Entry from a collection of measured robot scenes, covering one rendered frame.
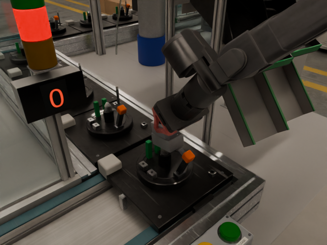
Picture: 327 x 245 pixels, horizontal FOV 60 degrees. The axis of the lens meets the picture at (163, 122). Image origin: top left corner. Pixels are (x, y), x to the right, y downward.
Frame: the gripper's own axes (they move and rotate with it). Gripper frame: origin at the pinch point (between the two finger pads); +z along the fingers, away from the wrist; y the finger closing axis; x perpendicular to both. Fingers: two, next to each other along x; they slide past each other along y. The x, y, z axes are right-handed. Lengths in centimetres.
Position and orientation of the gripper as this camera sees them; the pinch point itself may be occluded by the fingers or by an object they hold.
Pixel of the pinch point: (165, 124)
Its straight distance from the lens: 63.2
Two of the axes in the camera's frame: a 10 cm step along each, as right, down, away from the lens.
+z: -4.0, 3.8, 8.4
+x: 5.1, 8.5, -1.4
